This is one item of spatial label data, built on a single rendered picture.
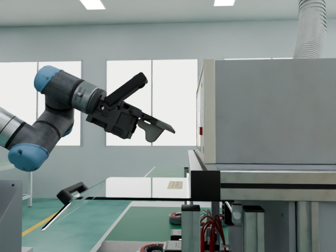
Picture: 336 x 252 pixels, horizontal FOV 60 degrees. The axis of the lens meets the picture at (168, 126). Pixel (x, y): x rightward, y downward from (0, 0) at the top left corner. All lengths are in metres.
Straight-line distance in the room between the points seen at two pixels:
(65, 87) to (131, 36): 5.10
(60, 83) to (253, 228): 0.52
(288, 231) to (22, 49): 6.22
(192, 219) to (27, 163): 0.41
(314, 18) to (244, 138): 1.61
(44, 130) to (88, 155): 4.97
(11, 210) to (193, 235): 0.78
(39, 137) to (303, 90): 0.58
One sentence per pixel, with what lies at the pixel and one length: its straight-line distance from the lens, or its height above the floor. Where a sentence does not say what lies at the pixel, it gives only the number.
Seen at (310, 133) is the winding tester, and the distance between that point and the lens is 0.61.
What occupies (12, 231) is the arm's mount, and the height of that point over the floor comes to 0.84.
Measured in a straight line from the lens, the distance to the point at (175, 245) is 0.71.
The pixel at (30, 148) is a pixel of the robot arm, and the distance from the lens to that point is 0.72.
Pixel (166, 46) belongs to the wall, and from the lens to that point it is 5.66.
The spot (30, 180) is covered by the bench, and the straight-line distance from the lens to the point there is 5.42.
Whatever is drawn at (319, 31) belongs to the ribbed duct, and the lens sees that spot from 2.07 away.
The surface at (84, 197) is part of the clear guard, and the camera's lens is 0.53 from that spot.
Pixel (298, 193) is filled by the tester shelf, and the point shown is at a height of 1.08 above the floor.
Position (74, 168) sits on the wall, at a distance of 5.82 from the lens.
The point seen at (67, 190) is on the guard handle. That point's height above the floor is 1.06.
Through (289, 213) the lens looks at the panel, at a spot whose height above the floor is 1.05.
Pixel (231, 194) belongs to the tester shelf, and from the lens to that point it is 0.47.
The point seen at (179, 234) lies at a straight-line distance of 0.94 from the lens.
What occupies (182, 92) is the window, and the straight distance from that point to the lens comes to 5.45.
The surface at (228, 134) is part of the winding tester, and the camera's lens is 0.57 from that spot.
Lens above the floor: 1.17
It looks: 2 degrees up
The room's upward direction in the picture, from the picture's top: straight up
